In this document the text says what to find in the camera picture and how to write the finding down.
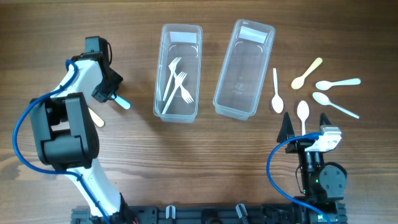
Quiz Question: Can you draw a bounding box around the thin white fork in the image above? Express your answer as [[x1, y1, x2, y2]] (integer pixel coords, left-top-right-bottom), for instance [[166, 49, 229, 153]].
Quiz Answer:
[[173, 72, 193, 104]]

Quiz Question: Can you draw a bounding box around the light blue plastic fork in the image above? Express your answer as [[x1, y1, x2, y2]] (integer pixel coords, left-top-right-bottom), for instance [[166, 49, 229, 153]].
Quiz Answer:
[[111, 95, 131, 110]]

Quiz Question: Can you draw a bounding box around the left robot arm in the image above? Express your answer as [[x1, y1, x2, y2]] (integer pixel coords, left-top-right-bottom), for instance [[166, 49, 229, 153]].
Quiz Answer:
[[27, 36, 139, 223]]

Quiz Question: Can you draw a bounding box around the light blue plastic spoon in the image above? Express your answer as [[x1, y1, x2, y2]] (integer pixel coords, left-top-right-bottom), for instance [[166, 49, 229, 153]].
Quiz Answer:
[[315, 78, 361, 91]]

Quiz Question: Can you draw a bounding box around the yellow plastic fork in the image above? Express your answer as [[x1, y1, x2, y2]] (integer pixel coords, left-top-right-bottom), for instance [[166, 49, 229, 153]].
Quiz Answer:
[[88, 108, 105, 128]]

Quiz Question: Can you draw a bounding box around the white spoon far right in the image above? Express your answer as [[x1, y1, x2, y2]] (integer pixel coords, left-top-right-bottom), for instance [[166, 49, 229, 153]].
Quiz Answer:
[[312, 92, 359, 119]]

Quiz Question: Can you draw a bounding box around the blue cable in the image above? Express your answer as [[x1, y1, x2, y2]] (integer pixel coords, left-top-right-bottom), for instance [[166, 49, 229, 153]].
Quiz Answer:
[[12, 58, 109, 224], [266, 133, 332, 224]]

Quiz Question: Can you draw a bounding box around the right blue cable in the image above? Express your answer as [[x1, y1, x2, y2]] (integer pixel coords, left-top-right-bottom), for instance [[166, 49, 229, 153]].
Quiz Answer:
[[266, 133, 332, 224]]

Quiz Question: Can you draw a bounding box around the white spoon near gripper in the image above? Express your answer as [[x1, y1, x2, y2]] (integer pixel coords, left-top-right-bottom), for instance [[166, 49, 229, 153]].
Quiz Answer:
[[297, 100, 310, 136]]

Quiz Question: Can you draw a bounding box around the thin white spoon left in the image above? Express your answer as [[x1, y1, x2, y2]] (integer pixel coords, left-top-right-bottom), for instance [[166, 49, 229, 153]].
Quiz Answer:
[[271, 68, 284, 113]]

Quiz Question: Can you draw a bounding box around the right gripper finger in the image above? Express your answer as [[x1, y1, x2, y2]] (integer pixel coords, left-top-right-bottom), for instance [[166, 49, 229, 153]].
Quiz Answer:
[[320, 113, 331, 126], [277, 112, 295, 143]]

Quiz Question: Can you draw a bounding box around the left blue cable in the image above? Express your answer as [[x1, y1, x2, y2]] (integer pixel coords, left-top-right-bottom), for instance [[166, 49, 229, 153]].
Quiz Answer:
[[12, 58, 109, 224]]

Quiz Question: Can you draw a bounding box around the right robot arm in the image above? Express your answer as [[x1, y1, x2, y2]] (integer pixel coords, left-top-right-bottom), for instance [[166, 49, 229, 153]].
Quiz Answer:
[[271, 113, 348, 223]]

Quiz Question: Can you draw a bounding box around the left clear plastic container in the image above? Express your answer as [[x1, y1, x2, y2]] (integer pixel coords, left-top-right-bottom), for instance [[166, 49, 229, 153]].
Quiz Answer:
[[153, 24, 203, 123]]

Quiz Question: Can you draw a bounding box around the clear plastic container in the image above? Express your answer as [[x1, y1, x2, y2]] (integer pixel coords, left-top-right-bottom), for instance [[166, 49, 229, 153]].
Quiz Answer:
[[153, 24, 203, 123], [213, 19, 275, 120]]

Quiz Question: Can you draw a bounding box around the right clear plastic container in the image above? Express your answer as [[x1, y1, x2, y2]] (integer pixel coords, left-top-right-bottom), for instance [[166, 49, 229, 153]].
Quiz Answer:
[[213, 19, 275, 120]]

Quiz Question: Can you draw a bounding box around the curved white plastic fork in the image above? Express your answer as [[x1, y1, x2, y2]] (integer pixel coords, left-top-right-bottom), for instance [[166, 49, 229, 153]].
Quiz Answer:
[[162, 57, 182, 101]]

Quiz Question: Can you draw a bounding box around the yellow plastic spoon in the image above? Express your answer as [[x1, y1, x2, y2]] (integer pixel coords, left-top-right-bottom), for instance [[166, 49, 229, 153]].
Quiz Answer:
[[291, 57, 323, 90]]

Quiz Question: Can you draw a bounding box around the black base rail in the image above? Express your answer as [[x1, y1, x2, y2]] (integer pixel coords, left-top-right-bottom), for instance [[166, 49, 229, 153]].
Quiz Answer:
[[70, 203, 348, 224]]

